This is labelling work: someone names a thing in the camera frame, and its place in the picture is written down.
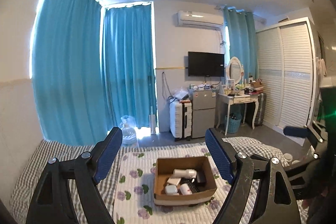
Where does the blue curtain middle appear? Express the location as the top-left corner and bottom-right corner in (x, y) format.
(102, 5), (157, 128)

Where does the black rectangular remote box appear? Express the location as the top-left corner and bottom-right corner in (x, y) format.
(179, 178), (200, 194)

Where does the teal laundry basket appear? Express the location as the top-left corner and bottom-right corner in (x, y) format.
(226, 113), (242, 134)

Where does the silver mini fridge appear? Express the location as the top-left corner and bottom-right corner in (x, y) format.
(191, 90), (216, 139)

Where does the white oval mirror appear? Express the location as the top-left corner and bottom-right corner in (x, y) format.
(226, 56), (244, 85)

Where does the grey suitcase by table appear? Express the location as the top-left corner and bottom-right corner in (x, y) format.
(254, 93), (266, 126)

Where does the white suitcase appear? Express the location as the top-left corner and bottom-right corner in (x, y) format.
(169, 100), (193, 140)

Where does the large blue curtain left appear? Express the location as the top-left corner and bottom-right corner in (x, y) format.
(31, 0), (109, 145)

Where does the white louvred wardrobe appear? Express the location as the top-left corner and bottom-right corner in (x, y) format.
(256, 17), (317, 131)

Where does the floral white quilt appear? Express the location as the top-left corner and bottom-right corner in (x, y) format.
(113, 143), (231, 223)

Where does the white cylindrical bottle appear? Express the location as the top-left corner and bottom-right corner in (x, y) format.
(173, 169), (197, 179)

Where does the white red-print bottle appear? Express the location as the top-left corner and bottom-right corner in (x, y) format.
(179, 183), (193, 196)

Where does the white air conditioner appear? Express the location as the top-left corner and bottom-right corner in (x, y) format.
(177, 10), (224, 30)

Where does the clear plastic bag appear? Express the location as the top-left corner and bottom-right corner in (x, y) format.
(120, 115), (137, 146)

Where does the white dressing table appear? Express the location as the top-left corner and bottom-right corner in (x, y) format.
(216, 93), (259, 136)

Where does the black wall television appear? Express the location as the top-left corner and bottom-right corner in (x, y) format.
(187, 52), (224, 77)

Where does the small black box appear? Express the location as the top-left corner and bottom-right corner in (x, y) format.
(195, 170), (207, 187)

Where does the white charger block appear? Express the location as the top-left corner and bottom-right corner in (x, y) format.
(167, 176), (182, 186)

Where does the brown cardboard box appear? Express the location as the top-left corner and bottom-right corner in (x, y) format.
(153, 156), (217, 206)

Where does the grey checked blanket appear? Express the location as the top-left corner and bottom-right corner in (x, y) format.
(10, 136), (289, 224)

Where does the blue curtain right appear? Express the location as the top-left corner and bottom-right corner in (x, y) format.
(223, 7), (258, 79)

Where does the person's right hand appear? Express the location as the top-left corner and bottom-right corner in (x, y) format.
(302, 187), (329, 210)

